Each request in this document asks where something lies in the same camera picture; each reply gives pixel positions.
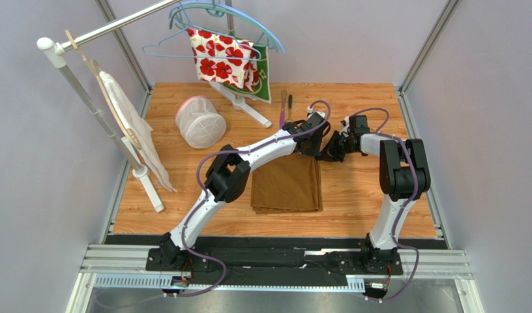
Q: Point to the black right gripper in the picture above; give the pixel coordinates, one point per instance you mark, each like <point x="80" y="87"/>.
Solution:
<point x="338" y="145"/>

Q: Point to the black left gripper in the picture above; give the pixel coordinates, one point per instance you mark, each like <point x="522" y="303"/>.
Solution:
<point x="315" y="152"/>

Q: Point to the brown cloth napkin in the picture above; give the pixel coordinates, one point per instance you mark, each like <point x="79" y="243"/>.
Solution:
<point x="289" y="184"/>

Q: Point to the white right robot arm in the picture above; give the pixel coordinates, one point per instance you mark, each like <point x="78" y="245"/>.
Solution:
<point x="404" y="176"/>

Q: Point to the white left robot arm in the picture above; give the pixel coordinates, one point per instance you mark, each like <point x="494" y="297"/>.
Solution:
<point x="226" y="180"/>

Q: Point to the green patterned cloth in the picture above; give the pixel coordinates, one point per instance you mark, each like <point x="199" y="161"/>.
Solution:
<point x="262" y="89"/>

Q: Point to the red floral cloth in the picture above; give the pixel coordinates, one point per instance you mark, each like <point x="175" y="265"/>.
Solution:
<point x="243" y="75"/>

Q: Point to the white mesh laundry basket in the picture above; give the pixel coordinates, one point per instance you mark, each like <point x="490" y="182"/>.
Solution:
<point x="199" y="123"/>

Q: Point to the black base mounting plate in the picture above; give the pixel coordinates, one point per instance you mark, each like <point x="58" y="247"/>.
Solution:
<point x="277" y="261"/>

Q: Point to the teal plastic hanger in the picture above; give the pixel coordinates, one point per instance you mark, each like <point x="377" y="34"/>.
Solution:
<point x="205" y="8"/>

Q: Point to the white mesh garment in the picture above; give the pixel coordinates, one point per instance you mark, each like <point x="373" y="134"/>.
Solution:
<point x="140" y="128"/>

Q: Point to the blue plastic hanger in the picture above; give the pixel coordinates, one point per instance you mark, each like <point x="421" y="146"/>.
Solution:
<point x="244" y="19"/>

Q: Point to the wooden hanger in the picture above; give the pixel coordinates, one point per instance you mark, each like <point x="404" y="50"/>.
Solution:
<point x="95" y="68"/>

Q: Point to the white clothes rack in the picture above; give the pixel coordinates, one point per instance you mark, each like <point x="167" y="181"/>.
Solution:
<point x="55" y="51"/>

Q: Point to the gold spoon black handle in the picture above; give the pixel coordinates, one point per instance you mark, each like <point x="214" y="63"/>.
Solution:
<point x="289" y="109"/>

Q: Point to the purple handled knife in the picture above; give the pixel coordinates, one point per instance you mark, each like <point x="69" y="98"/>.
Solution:
<point x="284" y="102"/>

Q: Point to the light blue wire hanger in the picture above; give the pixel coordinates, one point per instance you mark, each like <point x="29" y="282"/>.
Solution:
<point x="207" y="44"/>

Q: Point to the aluminium frame rail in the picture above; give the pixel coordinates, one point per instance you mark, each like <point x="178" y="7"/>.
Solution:
<point x="124" y="266"/>

